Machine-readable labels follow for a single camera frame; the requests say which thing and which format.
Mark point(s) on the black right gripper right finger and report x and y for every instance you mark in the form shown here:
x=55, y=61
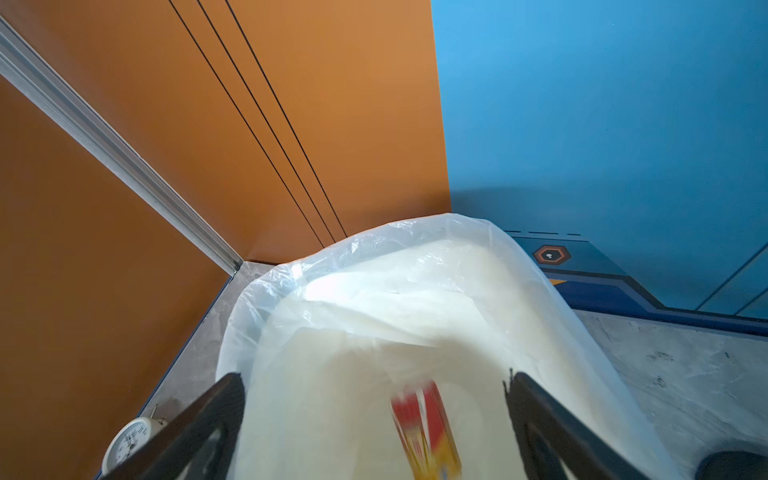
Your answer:
x=553, y=443

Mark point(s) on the white ribbed trash bin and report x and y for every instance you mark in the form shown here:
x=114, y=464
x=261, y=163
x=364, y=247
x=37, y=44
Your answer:
x=335, y=351

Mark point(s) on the black microphone desk stand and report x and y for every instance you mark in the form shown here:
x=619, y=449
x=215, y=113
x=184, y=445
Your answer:
x=733, y=465

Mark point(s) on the aluminium frame post left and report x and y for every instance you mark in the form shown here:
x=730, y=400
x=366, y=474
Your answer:
x=39, y=82

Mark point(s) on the red gold label bottle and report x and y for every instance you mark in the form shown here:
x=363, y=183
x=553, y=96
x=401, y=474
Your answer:
x=425, y=433

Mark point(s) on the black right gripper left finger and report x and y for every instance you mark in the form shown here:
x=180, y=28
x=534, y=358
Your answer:
x=198, y=444

